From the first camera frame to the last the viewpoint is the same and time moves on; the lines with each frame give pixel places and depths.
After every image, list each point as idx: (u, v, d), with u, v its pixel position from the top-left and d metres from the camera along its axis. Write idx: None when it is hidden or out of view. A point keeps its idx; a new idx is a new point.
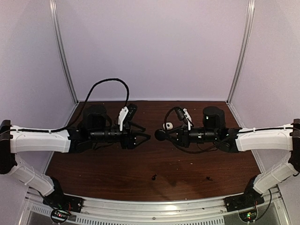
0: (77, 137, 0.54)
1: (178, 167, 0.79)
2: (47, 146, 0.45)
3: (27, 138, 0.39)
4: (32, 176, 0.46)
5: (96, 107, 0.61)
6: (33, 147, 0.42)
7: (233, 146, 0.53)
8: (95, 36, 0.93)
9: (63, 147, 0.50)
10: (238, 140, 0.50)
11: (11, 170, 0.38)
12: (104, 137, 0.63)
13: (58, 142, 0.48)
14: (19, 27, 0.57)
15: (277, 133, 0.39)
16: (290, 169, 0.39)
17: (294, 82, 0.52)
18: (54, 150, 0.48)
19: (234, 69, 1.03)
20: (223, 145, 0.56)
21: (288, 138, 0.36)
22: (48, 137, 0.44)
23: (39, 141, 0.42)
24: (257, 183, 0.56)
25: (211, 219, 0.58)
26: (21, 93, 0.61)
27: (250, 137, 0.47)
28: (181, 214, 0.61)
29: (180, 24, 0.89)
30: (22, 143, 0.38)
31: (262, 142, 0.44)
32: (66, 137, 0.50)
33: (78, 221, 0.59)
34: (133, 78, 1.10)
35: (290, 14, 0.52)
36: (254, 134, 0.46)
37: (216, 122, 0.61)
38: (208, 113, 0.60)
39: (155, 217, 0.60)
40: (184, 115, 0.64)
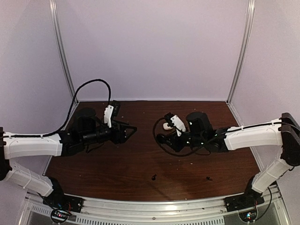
0: (67, 140, 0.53)
1: (178, 167, 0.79)
2: (40, 151, 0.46)
3: (20, 144, 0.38)
4: (29, 178, 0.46)
5: (86, 110, 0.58)
6: (26, 152, 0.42)
7: (222, 146, 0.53)
8: (95, 36, 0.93)
9: (55, 151, 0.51)
10: (228, 139, 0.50)
11: (7, 175, 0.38)
12: (96, 138, 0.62)
13: (50, 146, 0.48)
14: (19, 27, 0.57)
15: (266, 129, 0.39)
16: (284, 164, 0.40)
17: (294, 82, 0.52)
18: (46, 154, 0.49)
19: (234, 69, 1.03)
20: (212, 146, 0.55)
21: (276, 133, 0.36)
22: (40, 142, 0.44)
23: (32, 146, 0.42)
24: (255, 183, 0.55)
25: (211, 219, 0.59)
26: (22, 93, 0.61)
27: (238, 135, 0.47)
28: (181, 214, 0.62)
29: (180, 24, 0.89)
30: (15, 149, 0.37)
31: (251, 139, 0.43)
32: (58, 140, 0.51)
33: (78, 221, 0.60)
34: (134, 78, 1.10)
35: (290, 14, 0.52)
36: (242, 132, 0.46)
37: (200, 124, 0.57)
38: (190, 118, 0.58)
39: (155, 217, 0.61)
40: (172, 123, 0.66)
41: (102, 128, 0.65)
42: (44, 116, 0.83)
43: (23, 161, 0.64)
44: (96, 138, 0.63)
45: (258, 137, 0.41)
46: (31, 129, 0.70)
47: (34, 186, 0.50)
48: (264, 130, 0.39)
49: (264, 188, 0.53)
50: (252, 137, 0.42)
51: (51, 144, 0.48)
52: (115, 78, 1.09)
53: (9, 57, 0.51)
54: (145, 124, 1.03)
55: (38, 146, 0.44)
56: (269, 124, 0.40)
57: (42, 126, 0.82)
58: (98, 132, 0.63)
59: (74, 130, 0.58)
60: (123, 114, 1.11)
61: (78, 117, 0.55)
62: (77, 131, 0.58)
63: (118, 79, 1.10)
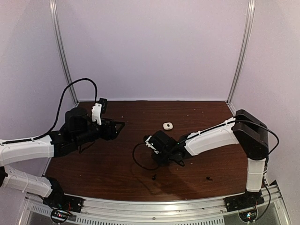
0: (59, 140, 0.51)
1: (177, 167, 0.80)
2: (32, 154, 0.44)
3: (12, 149, 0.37)
4: (27, 182, 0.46)
5: (77, 109, 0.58)
6: (19, 157, 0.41)
7: (185, 154, 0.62)
8: (95, 36, 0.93)
9: (48, 153, 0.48)
10: (188, 146, 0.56)
11: (3, 182, 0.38)
12: (88, 136, 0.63)
13: (43, 148, 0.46)
14: (19, 27, 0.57)
15: (220, 130, 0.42)
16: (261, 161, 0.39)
17: (293, 82, 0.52)
18: (40, 157, 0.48)
19: (234, 69, 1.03)
20: (177, 156, 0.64)
21: (230, 132, 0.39)
22: (32, 145, 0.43)
23: (25, 150, 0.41)
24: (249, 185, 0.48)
25: (211, 219, 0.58)
26: (22, 93, 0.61)
27: (196, 140, 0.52)
28: (181, 214, 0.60)
29: (180, 24, 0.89)
30: (7, 156, 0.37)
31: (207, 143, 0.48)
32: (49, 142, 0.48)
33: (78, 221, 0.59)
34: (133, 78, 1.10)
35: (290, 14, 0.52)
36: (199, 137, 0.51)
37: (161, 142, 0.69)
38: (150, 138, 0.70)
39: (155, 217, 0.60)
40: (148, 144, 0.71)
41: (93, 126, 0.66)
42: (44, 117, 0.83)
43: (23, 161, 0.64)
44: (88, 136, 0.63)
45: (214, 139, 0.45)
46: (31, 129, 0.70)
47: (34, 187, 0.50)
48: (218, 131, 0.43)
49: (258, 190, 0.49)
50: (210, 140, 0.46)
51: (42, 146, 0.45)
52: (115, 78, 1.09)
53: (9, 56, 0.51)
54: (145, 124, 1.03)
55: (30, 149, 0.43)
56: (223, 125, 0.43)
57: (42, 126, 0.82)
58: (89, 130, 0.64)
59: (66, 129, 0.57)
60: (123, 114, 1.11)
61: (69, 117, 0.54)
62: (68, 131, 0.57)
63: (118, 79, 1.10)
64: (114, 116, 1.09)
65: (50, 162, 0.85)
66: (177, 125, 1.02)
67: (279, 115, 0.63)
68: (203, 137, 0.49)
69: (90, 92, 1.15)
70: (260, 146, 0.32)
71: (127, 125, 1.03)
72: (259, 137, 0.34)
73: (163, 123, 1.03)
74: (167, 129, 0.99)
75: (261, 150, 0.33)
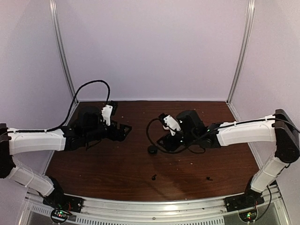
0: (71, 134, 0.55)
1: (177, 167, 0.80)
2: (43, 146, 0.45)
3: (25, 138, 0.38)
4: (32, 176, 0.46)
5: (91, 107, 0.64)
6: (31, 147, 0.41)
7: (215, 142, 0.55)
8: (95, 36, 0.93)
9: (59, 146, 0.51)
10: (220, 135, 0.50)
11: (10, 173, 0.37)
12: (97, 134, 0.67)
13: (55, 140, 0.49)
14: (19, 27, 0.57)
15: (259, 125, 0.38)
16: (278, 162, 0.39)
17: (294, 82, 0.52)
18: (50, 148, 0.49)
19: (234, 69, 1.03)
20: (205, 143, 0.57)
21: (270, 129, 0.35)
22: (44, 137, 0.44)
23: (37, 141, 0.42)
24: (254, 183, 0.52)
25: (211, 219, 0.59)
26: (22, 92, 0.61)
27: (231, 131, 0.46)
28: (181, 214, 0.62)
29: (180, 24, 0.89)
30: (20, 145, 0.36)
31: (243, 136, 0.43)
32: (61, 134, 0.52)
33: (78, 221, 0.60)
34: (133, 78, 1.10)
35: (290, 13, 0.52)
36: (235, 128, 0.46)
37: (191, 122, 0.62)
38: (179, 116, 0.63)
39: (155, 217, 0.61)
40: (167, 123, 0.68)
41: (102, 125, 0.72)
42: (44, 117, 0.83)
43: (23, 161, 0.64)
44: (97, 134, 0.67)
45: (250, 133, 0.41)
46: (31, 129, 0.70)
47: (36, 185, 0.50)
48: (255, 126, 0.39)
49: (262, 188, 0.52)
50: (244, 134, 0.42)
51: (55, 137, 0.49)
52: (115, 78, 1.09)
53: (9, 56, 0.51)
54: (145, 124, 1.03)
55: (41, 140, 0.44)
56: (263, 121, 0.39)
57: (42, 126, 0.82)
58: (99, 128, 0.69)
59: (78, 126, 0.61)
60: (123, 114, 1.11)
61: (83, 114, 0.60)
62: (80, 126, 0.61)
63: (118, 78, 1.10)
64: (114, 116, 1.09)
65: (50, 161, 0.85)
66: None
67: None
68: (239, 129, 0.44)
69: (96, 94, 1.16)
70: (294, 149, 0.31)
71: (127, 125, 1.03)
72: (294, 138, 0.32)
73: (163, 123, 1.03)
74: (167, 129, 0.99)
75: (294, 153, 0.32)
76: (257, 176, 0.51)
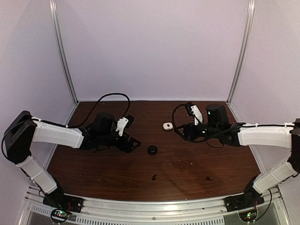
0: (86, 135, 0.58)
1: (177, 167, 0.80)
2: (64, 139, 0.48)
3: (48, 129, 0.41)
4: (41, 170, 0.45)
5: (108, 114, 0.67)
6: (55, 139, 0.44)
7: (235, 140, 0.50)
8: (95, 36, 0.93)
9: (76, 143, 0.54)
10: (241, 135, 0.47)
11: (26, 161, 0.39)
12: (109, 140, 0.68)
13: (74, 137, 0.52)
14: (19, 26, 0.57)
15: (278, 130, 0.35)
16: (288, 168, 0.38)
17: (294, 82, 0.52)
18: (70, 144, 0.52)
19: (234, 69, 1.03)
20: (225, 139, 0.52)
21: (288, 135, 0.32)
22: (65, 131, 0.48)
23: (58, 134, 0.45)
24: (257, 183, 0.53)
25: (211, 219, 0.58)
26: (22, 92, 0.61)
27: (251, 131, 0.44)
28: (181, 214, 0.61)
29: (180, 24, 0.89)
30: (43, 133, 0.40)
31: (263, 138, 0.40)
32: (80, 133, 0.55)
33: (78, 221, 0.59)
34: (134, 78, 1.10)
35: (290, 14, 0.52)
36: (256, 129, 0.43)
37: (218, 116, 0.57)
38: (208, 107, 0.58)
39: (155, 217, 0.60)
40: (192, 111, 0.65)
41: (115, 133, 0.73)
42: (44, 117, 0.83)
43: None
44: (109, 140, 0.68)
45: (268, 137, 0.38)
46: None
47: (42, 181, 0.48)
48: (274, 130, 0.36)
49: (263, 188, 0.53)
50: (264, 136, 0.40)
51: (74, 134, 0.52)
52: (115, 78, 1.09)
53: (9, 56, 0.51)
54: (145, 124, 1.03)
55: (63, 134, 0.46)
56: (283, 126, 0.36)
57: None
58: (113, 135, 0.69)
59: (93, 129, 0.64)
60: (123, 114, 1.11)
61: (100, 118, 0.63)
62: (95, 129, 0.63)
63: (118, 78, 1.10)
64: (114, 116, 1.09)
65: (50, 162, 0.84)
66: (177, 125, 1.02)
67: (279, 115, 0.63)
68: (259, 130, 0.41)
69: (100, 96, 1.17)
70: None
71: None
72: None
73: (163, 123, 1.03)
74: (167, 129, 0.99)
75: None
76: (261, 176, 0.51)
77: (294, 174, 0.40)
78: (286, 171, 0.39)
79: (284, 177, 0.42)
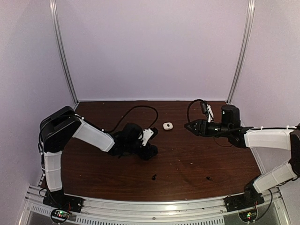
0: (116, 142, 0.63)
1: (177, 167, 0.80)
2: (97, 141, 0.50)
3: (89, 128, 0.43)
4: (58, 168, 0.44)
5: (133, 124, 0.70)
6: (89, 138, 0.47)
7: (243, 143, 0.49)
8: (95, 35, 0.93)
9: (106, 147, 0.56)
10: (246, 137, 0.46)
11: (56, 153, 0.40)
12: (133, 148, 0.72)
13: (107, 141, 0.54)
14: (20, 27, 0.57)
15: (281, 131, 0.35)
16: (288, 170, 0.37)
17: (294, 82, 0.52)
18: (101, 146, 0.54)
19: (234, 69, 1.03)
20: (233, 140, 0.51)
21: (287, 136, 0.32)
22: (101, 134, 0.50)
23: (94, 135, 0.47)
24: (258, 181, 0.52)
25: (211, 219, 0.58)
26: (22, 92, 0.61)
27: (256, 133, 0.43)
28: (181, 214, 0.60)
29: (180, 23, 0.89)
30: (83, 131, 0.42)
31: (266, 140, 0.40)
32: (112, 138, 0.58)
33: (78, 221, 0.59)
34: (134, 78, 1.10)
35: (290, 13, 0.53)
36: (261, 131, 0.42)
37: (231, 117, 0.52)
38: (223, 106, 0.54)
39: (155, 217, 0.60)
40: (207, 109, 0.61)
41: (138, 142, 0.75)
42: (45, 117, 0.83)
43: (24, 161, 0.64)
44: (133, 148, 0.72)
45: (271, 138, 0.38)
46: (32, 129, 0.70)
47: (52, 179, 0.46)
48: (277, 132, 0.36)
49: (263, 189, 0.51)
50: (266, 138, 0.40)
51: (108, 138, 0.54)
52: (115, 78, 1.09)
53: (9, 56, 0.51)
54: (145, 124, 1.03)
55: (98, 136, 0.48)
56: (285, 129, 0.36)
57: None
58: (138, 144, 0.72)
59: (120, 137, 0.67)
60: (123, 114, 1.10)
61: (131, 127, 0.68)
62: (123, 137, 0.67)
63: (118, 78, 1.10)
64: (114, 116, 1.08)
65: None
66: (177, 125, 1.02)
67: (279, 115, 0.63)
68: (263, 132, 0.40)
69: (101, 97, 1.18)
70: None
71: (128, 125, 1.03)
72: None
73: (163, 123, 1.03)
74: (167, 129, 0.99)
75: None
76: (263, 175, 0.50)
77: (294, 177, 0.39)
78: (286, 172, 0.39)
79: (284, 180, 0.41)
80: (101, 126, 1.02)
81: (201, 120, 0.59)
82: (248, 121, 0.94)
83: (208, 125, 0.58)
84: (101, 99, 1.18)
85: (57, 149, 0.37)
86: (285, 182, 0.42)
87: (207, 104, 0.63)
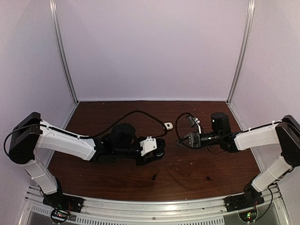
0: (99, 149, 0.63)
1: (177, 167, 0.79)
2: (72, 149, 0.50)
3: (56, 138, 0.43)
4: (42, 174, 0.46)
5: (126, 126, 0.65)
6: (61, 148, 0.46)
7: (233, 147, 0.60)
8: (95, 35, 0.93)
9: (86, 156, 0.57)
10: (236, 139, 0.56)
11: (28, 163, 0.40)
12: (126, 153, 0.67)
13: (84, 149, 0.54)
14: (20, 27, 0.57)
15: (267, 128, 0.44)
16: (282, 162, 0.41)
17: (294, 82, 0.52)
18: (79, 154, 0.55)
19: (234, 69, 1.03)
20: (225, 146, 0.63)
21: (273, 130, 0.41)
22: (76, 143, 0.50)
23: (67, 144, 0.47)
24: (256, 181, 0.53)
25: (211, 219, 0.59)
26: (22, 92, 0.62)
27: (245, 135, 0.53)
28: (181, 214, 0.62)
29: (180, 23, 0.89)
30: (49, 141, 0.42)
31: (256, 138, 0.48)
32: (92, 146, 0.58)
33: (78, 221, 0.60)
34: (134, 78, 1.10)
35: (290, 13, 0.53)
36: (250, 132, 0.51)
37: (221, 125, 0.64)
38: (213, 116, 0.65)
39: (155, 217, 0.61)
40: (195, 121, 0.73)
41: (135, 146, 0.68)
42: (45, 117, 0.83)
43: None
44: (126, 152, 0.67)
45: (260, 136, 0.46)
46: None
47: (41, 183, 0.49)
48: (263, 129, 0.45)
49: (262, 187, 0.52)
50: (255, 137, 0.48)
51: (85, 146, 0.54)
52: (115, 78, 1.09)
53: (10, 56, 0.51)
54: (146, 124, 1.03)
55: (72, 146, 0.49)
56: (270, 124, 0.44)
57: None
58: (131, 149, 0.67)
59: (110, 141, 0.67)
60: (123, 114, 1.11)
61: (118, 132, 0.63)
62: (112, 141, 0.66)
63: (118, 78, 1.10)
64: (114, 116, 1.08)
65: (50, 161, 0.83)
66: (177, 125, 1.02)
67: (279, 115, 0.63)
68: (251, 133, 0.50)
69: (101, 97, 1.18)
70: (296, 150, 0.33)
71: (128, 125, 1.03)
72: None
73: (163, 123, 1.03)
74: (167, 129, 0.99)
75: (297, 154, 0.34)
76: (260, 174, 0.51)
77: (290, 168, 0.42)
78: (281, 165, 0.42)
79: (281, 173, 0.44)
80: (101, 126, 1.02)
81: (194, 132, 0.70)
82: (248, 121, 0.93)
83: (201, 136, 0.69)
84: (101, 99, 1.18)
85: (26, 159, 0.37)
86: (283, 175, 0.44)
87: (194, 117, 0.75)
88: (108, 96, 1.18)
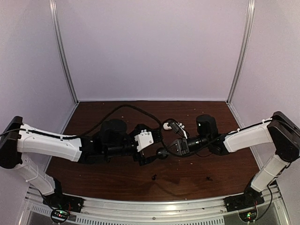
0: (87, 149, 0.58)
1: (178, 167, 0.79)
2: (56, 152, 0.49)
3: (34, 141, 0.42)
4: (36, 176, 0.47)
5: (117, 122, 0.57)
6: (43, 150, 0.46)
7: (223, 150, 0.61)
8: (95, 36, 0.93)
9: (73, 157, 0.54)
10: (226, 142, 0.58)
11: (16, 167, 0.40)
12: (121, 150, 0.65)
13: (68, 151, 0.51)
14: (20, 27, 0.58)
15: (258, 127, 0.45)
16: (279, 161, 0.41)
17: (294, 81, 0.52)
18: (64, 156, 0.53)
19: (234, 69, 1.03)
20: (214, 149, 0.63)
21: (266, 130, 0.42)
22: (58, 144, 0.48)
23: (47, 146, 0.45)
24: (254, 182, 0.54)
25: (211, 219, 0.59)
26: (22, 92, 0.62)
27: (235, 137, 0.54)
28: (181, 214, 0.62)
29: (180, 23, 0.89)
30: (28, 145, 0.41)
31: (248, 140, 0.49)
32: (78, 147, 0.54)
33: (78, 221, 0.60)
34: (133, 78, 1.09)
35: (290, 14, 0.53)
36: (238, 133, 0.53)
37: (208, 128, 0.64)
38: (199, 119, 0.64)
39: (155, 217, 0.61)
40: (179, 126, 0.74)
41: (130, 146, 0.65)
42: (45, 116, 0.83)
43: None
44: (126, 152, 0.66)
45: (252, 136, 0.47)
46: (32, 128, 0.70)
47: (37, 183, 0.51)
48: (255, 128, 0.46)
49: (262, 187, 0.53)
50: (247, 137, 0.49)
51: (68, 148, 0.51)
52: (115, 78, 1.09)
53: (9, 56, 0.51)
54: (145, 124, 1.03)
55: (54, 147, 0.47)
56: (260, 123, 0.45)
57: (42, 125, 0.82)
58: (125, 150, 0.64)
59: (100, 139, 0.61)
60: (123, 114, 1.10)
61: (106, 130, 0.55)
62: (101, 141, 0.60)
63: (118, 78, 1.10)
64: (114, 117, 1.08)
65: (50, 161, 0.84)
66: None
67: None
68: (240, 135, 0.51)
69: (101, 97, 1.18)
70: (291, 146, 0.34)
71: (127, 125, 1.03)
72: (292, 137, 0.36)
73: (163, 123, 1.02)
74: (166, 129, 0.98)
75: (293, 151, 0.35)
76: (258, 174, 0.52)
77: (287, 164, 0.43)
78: (278, 162, 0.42)
79: (279, 170, 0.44)
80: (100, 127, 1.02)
81: (181, 138, 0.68)
82: (249, 121, 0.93)
83: (188, 141, 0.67)
84: (101, 99, 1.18)
85: (11, 163, 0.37)
86: (281, 171, 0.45)
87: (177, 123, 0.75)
88: (108, 96, 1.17)
